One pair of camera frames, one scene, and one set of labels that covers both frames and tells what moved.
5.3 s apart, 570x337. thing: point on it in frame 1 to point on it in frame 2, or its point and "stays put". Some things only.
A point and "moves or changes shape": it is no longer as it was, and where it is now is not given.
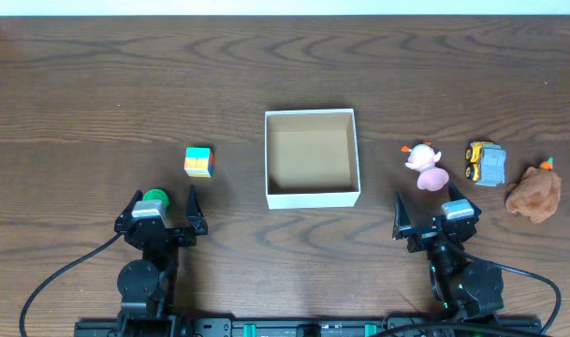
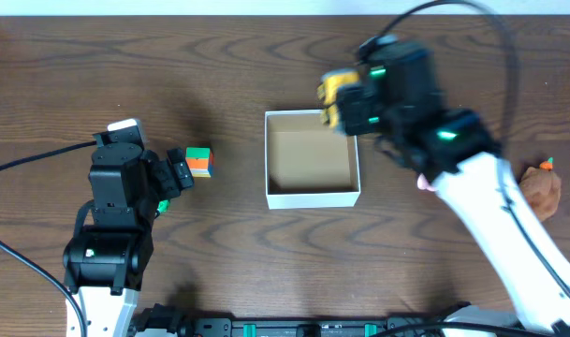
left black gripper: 160,232 to 170,173
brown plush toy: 536,194 stays put
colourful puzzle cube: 198,162 stays put
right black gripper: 424,235 to 352,110
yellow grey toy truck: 486,164 moves or changes shape
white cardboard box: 311,159 stays put
